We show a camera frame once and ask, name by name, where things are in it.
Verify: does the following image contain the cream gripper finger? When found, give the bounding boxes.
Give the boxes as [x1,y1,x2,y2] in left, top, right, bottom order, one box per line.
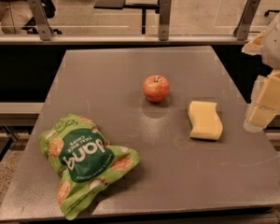
[242,31,264,55]
[247,69,280,129]

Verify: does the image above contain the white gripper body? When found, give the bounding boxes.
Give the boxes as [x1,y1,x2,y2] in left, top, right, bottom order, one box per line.
[261,12,280,69]

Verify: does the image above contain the red apple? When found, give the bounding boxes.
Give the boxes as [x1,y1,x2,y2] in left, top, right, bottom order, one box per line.
[142,75,170,103]

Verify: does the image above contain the green rice chip bag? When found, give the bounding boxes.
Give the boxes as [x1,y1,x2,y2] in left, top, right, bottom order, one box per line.
[39,114,140,220]

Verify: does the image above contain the metal railing ledge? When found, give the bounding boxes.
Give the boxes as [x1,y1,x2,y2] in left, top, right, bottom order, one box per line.
[0,35,253,46]

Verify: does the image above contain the yellow sponge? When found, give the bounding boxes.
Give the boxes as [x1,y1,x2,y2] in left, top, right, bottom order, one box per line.
[188,101,223,140]

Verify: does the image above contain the person in beige trousers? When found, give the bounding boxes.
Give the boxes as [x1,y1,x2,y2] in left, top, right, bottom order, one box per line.
[0,0,56,35]

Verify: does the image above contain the right metal glass bracket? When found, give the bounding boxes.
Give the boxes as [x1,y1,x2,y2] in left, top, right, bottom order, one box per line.
[233,0,261,41]

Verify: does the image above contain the metal glass bracket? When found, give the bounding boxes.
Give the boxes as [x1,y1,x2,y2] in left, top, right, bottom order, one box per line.
[27,0,53,41]
[158,0,172,41]
[233,0,261,41]

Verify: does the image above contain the middle metal glass bracket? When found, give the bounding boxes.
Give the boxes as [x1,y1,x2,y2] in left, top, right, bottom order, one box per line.
[158,0,172,41]

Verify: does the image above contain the left metal glass bracket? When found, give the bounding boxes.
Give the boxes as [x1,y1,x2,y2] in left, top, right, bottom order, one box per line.
[27,0,53,41]

